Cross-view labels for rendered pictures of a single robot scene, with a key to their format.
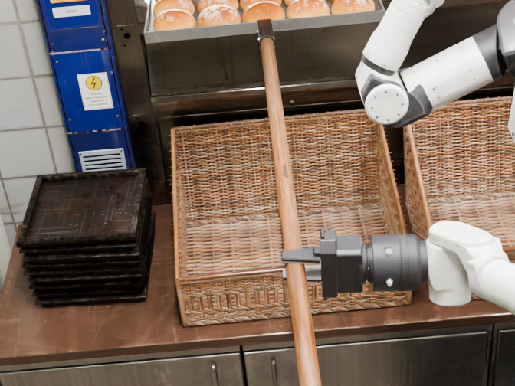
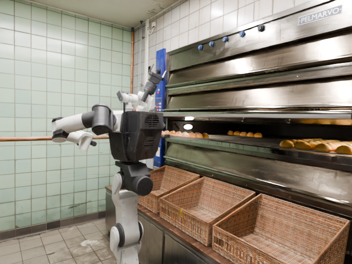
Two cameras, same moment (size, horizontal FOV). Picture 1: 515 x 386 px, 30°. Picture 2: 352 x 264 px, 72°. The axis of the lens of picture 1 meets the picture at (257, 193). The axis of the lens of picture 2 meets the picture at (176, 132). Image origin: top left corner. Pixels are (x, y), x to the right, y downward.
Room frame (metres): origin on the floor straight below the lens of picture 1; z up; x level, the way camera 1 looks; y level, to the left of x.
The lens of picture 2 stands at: (0.61, -1.97, 1.36)
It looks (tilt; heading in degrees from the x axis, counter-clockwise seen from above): 3 degrees down; 53
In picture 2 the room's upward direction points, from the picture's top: 2 degrees clockwise
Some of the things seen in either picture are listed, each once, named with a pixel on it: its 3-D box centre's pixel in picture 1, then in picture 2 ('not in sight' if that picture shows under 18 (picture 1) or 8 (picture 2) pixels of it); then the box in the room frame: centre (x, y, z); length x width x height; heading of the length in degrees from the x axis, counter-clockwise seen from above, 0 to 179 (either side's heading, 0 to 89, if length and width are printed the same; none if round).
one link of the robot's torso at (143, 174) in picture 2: not in sight; (133, 176); (1.31, -0.64, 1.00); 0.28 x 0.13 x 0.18; 90
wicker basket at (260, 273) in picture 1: (285, 211); (162, 186); (1.91, -0.07, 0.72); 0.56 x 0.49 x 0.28; 90
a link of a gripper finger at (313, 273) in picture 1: (302, 276); not in sight; (1.14, -0.06, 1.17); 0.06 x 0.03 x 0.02; 84
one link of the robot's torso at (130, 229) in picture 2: not in sight; (127, 207); (1.30, -0.57, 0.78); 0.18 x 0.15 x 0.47; 0
